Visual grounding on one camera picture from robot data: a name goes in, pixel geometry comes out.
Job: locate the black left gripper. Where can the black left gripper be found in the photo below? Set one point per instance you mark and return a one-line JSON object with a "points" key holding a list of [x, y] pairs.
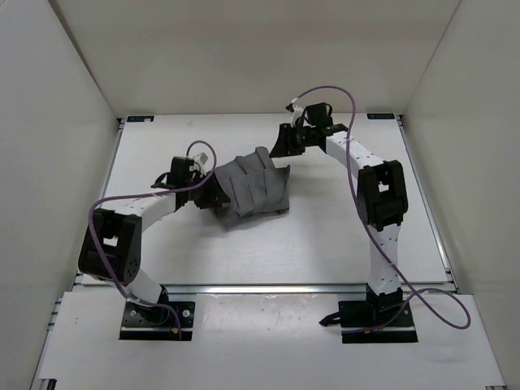
{"points": [[214, 195]]}

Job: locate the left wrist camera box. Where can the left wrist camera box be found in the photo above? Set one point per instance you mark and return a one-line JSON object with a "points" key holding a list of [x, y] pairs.
{"points": [[201, 159]]}

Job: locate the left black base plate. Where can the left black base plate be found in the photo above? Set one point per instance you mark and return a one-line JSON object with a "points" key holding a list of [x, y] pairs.
{"points": [[155, 324]]}

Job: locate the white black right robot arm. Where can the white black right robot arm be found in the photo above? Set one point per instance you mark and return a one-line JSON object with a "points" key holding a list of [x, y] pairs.
{"points": [[380, 193]]}

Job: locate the right blue corner label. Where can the right blue corner label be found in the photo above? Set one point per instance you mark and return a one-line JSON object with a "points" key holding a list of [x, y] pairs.
{"points": [[380, 116]]}

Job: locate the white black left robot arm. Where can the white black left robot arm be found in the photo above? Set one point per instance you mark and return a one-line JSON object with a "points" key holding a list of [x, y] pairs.
{"points": [[111, 251]]}

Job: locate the grey pleated skirt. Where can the grey pleated skirt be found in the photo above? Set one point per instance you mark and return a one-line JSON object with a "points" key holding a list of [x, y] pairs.
{"points": [[255, 186]]}

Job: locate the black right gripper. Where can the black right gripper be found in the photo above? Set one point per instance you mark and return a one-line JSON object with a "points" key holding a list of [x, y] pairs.
{"points": [[286, 145]]}

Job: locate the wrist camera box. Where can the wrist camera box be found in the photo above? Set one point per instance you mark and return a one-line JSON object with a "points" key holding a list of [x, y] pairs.
{"points": [[296, 113], [201, 159]]}

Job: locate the aluminium front rail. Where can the aluminium front rail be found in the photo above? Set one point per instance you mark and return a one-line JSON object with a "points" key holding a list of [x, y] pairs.
{"points": [[265, 289]]}

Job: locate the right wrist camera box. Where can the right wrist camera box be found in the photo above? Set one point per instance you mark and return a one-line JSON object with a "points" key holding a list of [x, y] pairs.
{"points": [[296, 113]]}

